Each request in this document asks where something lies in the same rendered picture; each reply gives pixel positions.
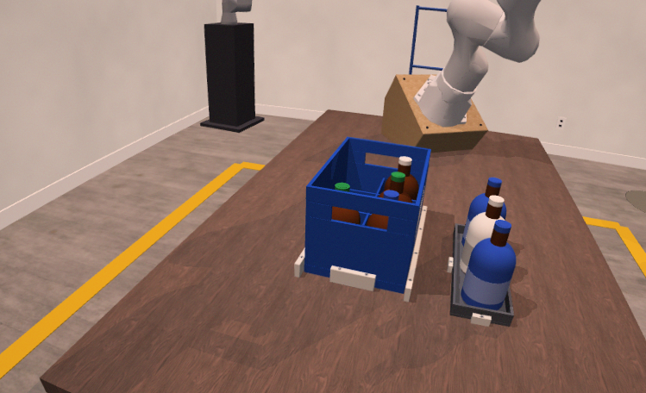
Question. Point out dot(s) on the blue crate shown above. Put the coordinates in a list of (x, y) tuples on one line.
[(358, 247)]

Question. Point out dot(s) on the blue bottle with light blue label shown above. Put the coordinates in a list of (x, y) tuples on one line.
[(490, 269)]

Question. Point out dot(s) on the brown bottle with white cap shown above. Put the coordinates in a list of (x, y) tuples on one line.
[(411, 185)]

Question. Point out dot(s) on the blue bottle with white label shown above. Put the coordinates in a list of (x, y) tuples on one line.
[(479, 204)]

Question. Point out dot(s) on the white bottle with grey label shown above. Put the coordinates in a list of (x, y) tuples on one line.
[(481, 227)]

